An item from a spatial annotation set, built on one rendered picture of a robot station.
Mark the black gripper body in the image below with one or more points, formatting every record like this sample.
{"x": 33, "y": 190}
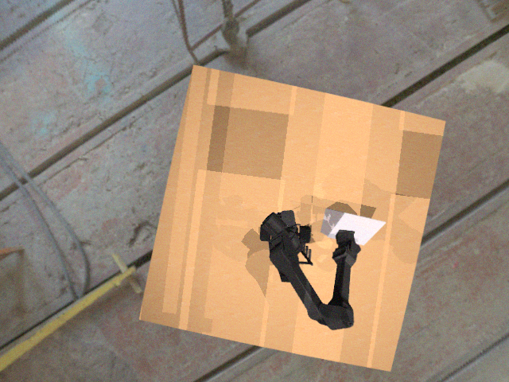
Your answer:
{"x": 305, "y": 234}

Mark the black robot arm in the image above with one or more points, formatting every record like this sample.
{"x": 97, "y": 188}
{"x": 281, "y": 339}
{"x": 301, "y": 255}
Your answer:
{"x": 337, "y": 314}

